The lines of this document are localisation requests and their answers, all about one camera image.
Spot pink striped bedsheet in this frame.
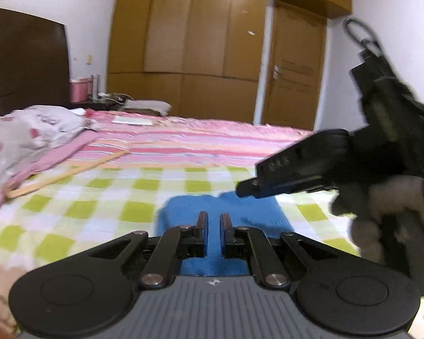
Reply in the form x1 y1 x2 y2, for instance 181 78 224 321
7 108 315 191

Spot white flat box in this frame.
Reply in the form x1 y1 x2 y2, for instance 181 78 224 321
112 115 152 127

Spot brown wooden wardrobe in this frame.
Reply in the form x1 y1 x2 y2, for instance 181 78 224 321
108 0 352 128

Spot long wooden stick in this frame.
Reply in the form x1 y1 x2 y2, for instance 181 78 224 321
7 150 131 198

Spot grey folded towel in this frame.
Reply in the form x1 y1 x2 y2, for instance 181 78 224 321
122 99 172 116

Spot blue striped knit sweater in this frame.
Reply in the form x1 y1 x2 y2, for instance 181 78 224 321
158 191 294 277

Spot pink bucket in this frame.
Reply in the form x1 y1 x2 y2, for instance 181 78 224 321
70 79 92 104

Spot brown wooden door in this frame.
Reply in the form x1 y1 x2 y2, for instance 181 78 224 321
261 2 327 131

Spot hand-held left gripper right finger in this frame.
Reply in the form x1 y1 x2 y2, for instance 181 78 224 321
219 212 340 288

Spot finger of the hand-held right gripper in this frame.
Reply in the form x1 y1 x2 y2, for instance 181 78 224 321
235 173 340 199

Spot dark nightstand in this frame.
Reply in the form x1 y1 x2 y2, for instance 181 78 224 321
71 98 128 111

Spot person's right hand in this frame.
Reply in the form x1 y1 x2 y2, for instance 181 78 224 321
330 175 424 265

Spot black cable loop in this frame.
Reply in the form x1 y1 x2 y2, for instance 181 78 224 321
343 18 380 55

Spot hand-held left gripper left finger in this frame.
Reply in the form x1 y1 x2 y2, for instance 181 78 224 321
88 211 209 288

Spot dark brown headboard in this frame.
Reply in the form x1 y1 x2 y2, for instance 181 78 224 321
0 6 71 118

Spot grey pillow with red dots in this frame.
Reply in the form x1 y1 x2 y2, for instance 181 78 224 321
0 105 99 223

